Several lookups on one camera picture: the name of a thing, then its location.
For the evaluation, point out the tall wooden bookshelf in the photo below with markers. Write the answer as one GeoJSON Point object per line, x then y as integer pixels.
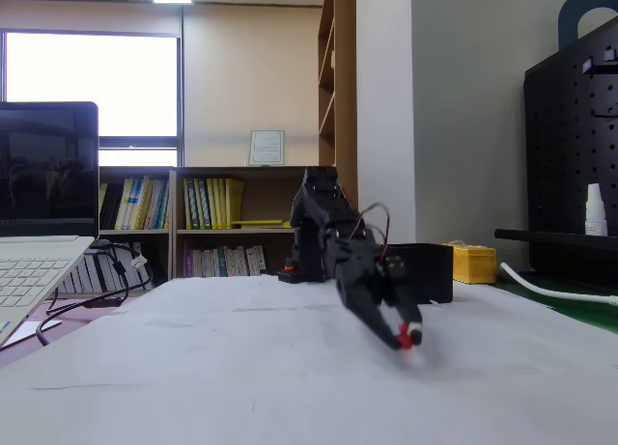
{"type": "Point", "coordinates": [345, 126]}

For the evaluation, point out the white card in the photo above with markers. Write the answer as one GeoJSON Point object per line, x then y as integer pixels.
{"type": "Point", "coordinates": [36, 330]}

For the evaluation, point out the window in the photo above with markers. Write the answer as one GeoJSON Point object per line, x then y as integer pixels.
{"type": "Point", "coordinates": [92, 83]}

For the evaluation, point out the black bar shelf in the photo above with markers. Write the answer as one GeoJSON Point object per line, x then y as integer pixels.
{"type": "Point", "coordinates": [541, 236]}

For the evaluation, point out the yellow box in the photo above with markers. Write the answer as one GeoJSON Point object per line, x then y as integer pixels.
{"type": "Point", "coordinates": [475, 266]}

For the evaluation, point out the green desk mat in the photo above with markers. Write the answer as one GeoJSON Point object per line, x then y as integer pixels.
{"type": "Point", "coordinates": [570, 307]}

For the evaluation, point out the white laptop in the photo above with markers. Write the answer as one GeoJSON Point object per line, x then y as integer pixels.
{"type": "Point", "coordinates": [48, 175]}

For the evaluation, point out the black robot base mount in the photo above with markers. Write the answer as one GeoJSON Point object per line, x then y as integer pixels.
{"type": "Point", "coordinates": [288, 277]}

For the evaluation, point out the white dropper bottle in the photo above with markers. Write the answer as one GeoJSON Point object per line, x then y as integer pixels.
{"type": "Point", "coordinates": [596, 213]}

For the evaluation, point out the yellow flat book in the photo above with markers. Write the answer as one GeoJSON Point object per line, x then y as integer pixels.
{"type": "Point", "coordinates": [256, 223]}

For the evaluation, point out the framed certificate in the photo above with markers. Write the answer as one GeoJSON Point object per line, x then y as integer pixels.
{"type": "Point", "coordinates": [267, 148]}

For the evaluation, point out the narrow low wooden bookshelf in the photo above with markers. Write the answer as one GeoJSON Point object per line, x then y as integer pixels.
{"type": "Point", "coordinates": [140, 172]}

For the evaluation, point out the white paper sheets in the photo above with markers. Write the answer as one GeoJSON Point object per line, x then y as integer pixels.
{"type": "Point", "coordinates": [241, 368]}

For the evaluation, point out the black open box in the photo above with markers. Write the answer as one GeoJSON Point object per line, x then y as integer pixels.
{"type": "Point", "coordinates": [434, 271]}

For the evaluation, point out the black pegboard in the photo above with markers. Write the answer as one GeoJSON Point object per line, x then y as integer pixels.
{"type": "Point", "coordinates": [570, 150]}

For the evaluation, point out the teal arch shape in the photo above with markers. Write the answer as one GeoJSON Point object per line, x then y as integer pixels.
{"type": "Point", "coordinates": [567, 15]}

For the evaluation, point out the wide low wooden bookshelf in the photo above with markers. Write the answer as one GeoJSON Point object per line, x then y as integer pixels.
{"type": "Point", "coordinates": [241, 172]}

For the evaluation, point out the small red pawn piece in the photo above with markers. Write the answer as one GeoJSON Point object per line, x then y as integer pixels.
{"type": "Point", "coordinates": [406, 342]}

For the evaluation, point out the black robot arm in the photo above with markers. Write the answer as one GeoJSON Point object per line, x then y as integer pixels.
{"type": "Point", "coordinates": [314, 213]}

